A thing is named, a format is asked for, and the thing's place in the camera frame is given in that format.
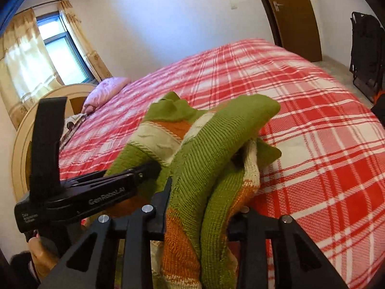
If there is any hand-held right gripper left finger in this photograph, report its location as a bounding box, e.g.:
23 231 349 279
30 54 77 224
39 177 173 289

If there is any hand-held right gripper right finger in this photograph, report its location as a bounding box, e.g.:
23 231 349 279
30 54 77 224
228 206 349 289

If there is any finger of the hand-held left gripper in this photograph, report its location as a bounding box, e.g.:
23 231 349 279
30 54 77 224
132 161 163 183

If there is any green knitted sweater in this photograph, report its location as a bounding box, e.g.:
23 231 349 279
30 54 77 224
104 92 283 289

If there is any person's left hand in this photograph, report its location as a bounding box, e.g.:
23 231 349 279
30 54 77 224
28 236 62 279

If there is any white printed pillow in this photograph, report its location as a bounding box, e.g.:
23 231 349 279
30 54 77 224
60 113 88 150

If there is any cream wooden headboard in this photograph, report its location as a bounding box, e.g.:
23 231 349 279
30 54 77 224
12 84 97 201

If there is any pink pillow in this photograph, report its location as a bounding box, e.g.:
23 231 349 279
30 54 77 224
83 77 132 115

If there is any red plaid blanket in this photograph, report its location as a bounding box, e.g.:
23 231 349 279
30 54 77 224
58 39 385 289

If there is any yellow curtain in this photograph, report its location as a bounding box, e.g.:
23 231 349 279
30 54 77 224
0 7 64 131
57 0 114 82

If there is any window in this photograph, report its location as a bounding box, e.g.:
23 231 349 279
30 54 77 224
36 11 97 85

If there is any dark bag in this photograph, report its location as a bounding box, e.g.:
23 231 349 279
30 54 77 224
371 99 385 119

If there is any black folded chair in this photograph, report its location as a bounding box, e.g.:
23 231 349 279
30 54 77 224
349 11 385 97

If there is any brown wooden door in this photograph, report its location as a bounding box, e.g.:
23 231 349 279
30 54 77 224
257 0 323 63

